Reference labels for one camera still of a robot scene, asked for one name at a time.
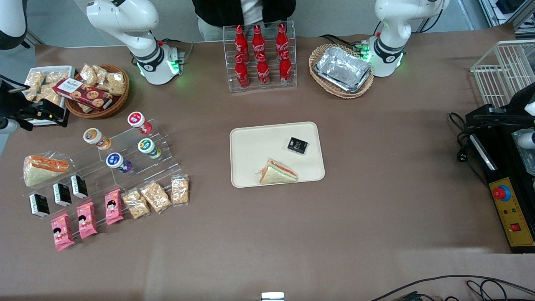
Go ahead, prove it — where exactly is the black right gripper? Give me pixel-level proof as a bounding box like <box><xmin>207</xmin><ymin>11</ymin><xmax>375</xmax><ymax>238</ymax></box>
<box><xmin>0</xmin><ymin>79</ymin><xmax>70</xmax><ymax>128</ymax></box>

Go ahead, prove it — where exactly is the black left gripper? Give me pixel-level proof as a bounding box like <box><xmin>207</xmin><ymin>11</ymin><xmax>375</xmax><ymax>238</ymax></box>
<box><xmin>465</xmin><ymin>83</ymin><xmax>535</xmax><ymax>126</ymax></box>

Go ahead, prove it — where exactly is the green gum bottle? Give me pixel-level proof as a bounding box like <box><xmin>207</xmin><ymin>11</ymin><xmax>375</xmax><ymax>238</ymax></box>
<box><xmin>138</xmin><ymin>138</ymin><xmax>162</xmax><ymax>160</ymax></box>

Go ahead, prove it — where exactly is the white rectangular snack tray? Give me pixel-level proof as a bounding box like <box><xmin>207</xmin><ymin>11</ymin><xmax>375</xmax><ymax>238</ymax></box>
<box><xmin>24</xmin><ymin>66</ymin><xmax>76</xmax><ymax>126</ymax></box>

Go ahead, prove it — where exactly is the orange gum bottle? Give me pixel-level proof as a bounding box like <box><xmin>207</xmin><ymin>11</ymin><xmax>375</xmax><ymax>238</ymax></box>
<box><xmin>83</xmin><ymin>128</ymin><xmax>112</xmax><ymax>151</ymax></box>

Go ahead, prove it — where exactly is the purple gum bottle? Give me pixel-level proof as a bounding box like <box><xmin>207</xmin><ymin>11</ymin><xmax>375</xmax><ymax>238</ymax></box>
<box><xmin>106</xmin><ymin>153</ymin><xmax>133</xmax><ymax>174</ymax></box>

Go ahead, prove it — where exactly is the red gum bottle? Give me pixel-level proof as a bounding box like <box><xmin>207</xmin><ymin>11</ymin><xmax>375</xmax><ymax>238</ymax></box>
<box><xmin>127</xmin><ymin>111</ymin><xmax>153</xmax><ymax>135</ymax></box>

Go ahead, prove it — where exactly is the aluminium foil tray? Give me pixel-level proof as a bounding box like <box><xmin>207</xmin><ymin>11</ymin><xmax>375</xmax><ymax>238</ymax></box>
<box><xmin>314</xmin><ymin>67</ymin><xmax>372</xmax><ymax>94</ymax></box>
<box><xmin>314</xmin><ymin>46</ymin><xmax>372</xmax><ymax>90</ymax></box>

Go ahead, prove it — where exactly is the beige serving tray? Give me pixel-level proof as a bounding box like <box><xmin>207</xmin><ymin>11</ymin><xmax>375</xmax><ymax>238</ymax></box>
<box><xmin>229</xmin><ymin>122</ymin><xmax>326</xmax><ymax>189</ymax></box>

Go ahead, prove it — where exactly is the red cookie box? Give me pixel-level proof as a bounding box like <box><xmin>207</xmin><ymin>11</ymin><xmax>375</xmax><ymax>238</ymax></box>
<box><xmin>53</xmin><ymin>78</ymin><xmax>113</xmax><ymax>110</ymax></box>

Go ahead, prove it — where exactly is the black control box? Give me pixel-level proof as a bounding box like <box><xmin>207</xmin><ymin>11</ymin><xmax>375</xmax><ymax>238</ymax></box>
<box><xmin>468</xmin><ymin>123</ymin><xmax>535</xmax><ymax>254</ymax></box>

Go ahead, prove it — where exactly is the wrapped triangle sandwich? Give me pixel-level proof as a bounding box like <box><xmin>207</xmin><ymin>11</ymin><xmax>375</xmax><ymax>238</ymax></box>
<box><xmin>255</xmin><ymin>158</ymin><xmax>299</xmax><ymax>185</ymax></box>
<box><xmin>23</xmin><ymin>154</ymin><xmax>71</xmax><ymax>187</ymax></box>

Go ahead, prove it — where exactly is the dark brown wicker basket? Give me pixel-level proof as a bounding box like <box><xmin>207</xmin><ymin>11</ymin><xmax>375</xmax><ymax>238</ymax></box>
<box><xmin>65</xmin><ymin>64</ymin><xmax>130</xmax><ymax>119</ymax></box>

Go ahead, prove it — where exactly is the red emergency stop button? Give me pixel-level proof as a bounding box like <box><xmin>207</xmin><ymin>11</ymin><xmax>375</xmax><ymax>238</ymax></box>
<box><xmin>492</xmin><ymin>185</ymin><xmax>511</xmax><ymax>202</ymax></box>

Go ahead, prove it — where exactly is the black and white box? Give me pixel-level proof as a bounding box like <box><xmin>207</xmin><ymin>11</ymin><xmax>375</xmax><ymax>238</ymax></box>
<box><xmin>70</xmin><ymin>174</ymin><xmax>89</xmax><ymax>199</ymax></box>
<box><xmin>53</xmin><ymin>183</ymin><xmax>72</xmax><ymax>207</ymax></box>
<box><xmin>28</xmin><ymin>193</ymin><xmax>50</xmax><ymax>218</ymax></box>

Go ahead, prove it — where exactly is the pink snack packet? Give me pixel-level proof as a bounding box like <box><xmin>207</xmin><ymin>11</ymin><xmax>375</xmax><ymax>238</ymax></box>
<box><xmin>104</xmin><ymin>189</ymin><xmax>124</xmax><ymax>225</ymax></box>
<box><xmin>76</xmin><ymin>202</ymin><xmax>98</xmax><ymax>240</ymax></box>
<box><xmin>51</xmin><ymin>213</ymin><xmax>75</xmax><ymax>252</ymax></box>

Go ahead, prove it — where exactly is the clear acrylic stepped stand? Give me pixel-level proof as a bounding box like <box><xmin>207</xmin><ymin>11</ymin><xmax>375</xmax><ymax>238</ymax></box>
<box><xmin>25</xmin><ymin>118</ymin><xmax>183</xmax><ymax>218</ymax></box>

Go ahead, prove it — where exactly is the light wicker basket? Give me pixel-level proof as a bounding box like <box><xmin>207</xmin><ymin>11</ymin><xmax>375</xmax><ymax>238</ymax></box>
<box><xmin>309</xmin><ymin>44</ymin><xmax>375</xmax><ymax>99</ymax></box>

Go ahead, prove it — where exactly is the small black snack packet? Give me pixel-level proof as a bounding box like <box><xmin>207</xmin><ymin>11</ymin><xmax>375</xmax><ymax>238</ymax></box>
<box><xmin>287</xmin><ymin>137</ymin><xmax>310</xmax><ymax>156</ymax></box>

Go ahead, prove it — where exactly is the red cola bottle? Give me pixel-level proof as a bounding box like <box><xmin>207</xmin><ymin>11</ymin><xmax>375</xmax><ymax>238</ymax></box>
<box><xmin>234</xmin><ymin>24</ymin><xmax>250</xmax><ymax>63</ymax></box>
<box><xmin>276</xmin><ymin>23</ymin><xmax>290</xmax><ymax>57</ymax></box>
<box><xmin>252</xmin><ymin>25</ymin><xmax>266</xmax><ymax>59</ymax></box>
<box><xmin>279</xmin><ymin>50</ymin><xmax>293</xmax><ymax>83</ymax></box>
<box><xmin>256</xmin><ymin>52</ymin><xmax>270</xmax><ymax>85</ymax></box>
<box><xmin>234</xmin><ymin>54</ymin><xmax>250</xmax><ymax>88</ymax></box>

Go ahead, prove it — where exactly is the clear acrylic bottle rack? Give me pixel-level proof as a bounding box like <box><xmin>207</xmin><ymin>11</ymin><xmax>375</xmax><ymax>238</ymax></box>
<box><xmin>223</xmin><ymin>20</ymin><xmax>298</xmax><ymax>92</ymax></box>

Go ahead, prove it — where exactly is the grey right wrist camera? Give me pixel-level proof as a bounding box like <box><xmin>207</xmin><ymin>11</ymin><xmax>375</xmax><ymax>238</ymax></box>
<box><xmin>0</xmin><ymin>117</ymin><xmax>20</xmax><ymax>135</ymax></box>

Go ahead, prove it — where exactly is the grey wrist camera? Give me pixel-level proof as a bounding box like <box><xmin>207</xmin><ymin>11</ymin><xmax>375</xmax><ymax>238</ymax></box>
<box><xmin>0</xmin><ymin>117</ymin><xmax>20</xmax><ymax>135</ymax></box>
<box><xmin>517</xmin><ymin>132</ymin><xmax>535</xmax><ymax>150</ymax></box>

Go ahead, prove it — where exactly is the white wire basket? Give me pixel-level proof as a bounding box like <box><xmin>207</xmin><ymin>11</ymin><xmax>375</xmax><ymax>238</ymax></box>
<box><xmin>470</xmin><ymin>40</ymin><xmax>535</xmax><ymax>109</ymax></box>

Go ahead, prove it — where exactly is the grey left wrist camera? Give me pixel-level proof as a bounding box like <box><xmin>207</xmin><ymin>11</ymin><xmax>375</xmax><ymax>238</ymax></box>
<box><xmin>517</xmin><ymin>132</ymin><xmax>535</xmax><ymax>150</ymax></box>

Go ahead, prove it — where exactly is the black control box cable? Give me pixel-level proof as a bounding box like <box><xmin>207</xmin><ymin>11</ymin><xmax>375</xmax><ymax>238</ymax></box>
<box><xmin>448</xmin><ymin>112</ymin><xmax>490</xmax><ymax>189</ymax></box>

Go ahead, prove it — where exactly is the aluminium frame shelf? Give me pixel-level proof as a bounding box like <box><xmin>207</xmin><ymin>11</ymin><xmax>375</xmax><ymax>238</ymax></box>
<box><xmin>479</xmin><ymin>0</ymin><xmax>535</xmax><ymax>35</ymax></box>

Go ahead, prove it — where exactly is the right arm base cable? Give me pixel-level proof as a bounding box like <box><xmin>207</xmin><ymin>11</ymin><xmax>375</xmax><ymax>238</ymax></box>
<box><xmin>157</xmin><ymin>38</ymin><xmax>195</xmax><ymax>64</ymax></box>

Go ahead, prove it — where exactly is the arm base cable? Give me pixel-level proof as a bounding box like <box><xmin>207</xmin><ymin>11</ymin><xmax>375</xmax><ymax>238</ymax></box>
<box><xmin>319</xmin><ymin>34</ymin><xmax>369</xmax><ymax>54</ymax></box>
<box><xmin>157</xmin><ymin>38</ymin><xmax>195</xmax><ymax>64</ymax></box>

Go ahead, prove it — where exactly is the long black floor cable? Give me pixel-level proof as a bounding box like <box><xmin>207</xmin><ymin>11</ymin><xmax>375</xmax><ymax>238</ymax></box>
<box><xmin>370</xmin><ymin>275</ymin><xmax>535</xmax><ymax>301</ymax></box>

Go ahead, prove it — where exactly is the left arm base cable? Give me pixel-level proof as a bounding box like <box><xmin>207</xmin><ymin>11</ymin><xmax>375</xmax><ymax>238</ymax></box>
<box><xmin>319</xmin><ymin>34</ymin><xmax>369</xmax><ymax>54</ymax></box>

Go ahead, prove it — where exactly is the looped black floor cable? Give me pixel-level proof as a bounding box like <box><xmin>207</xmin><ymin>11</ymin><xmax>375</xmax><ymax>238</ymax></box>
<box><xmin>466</xmin><ymin>279</ymin><xmax>510</xmax><ymax>301</ymax></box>

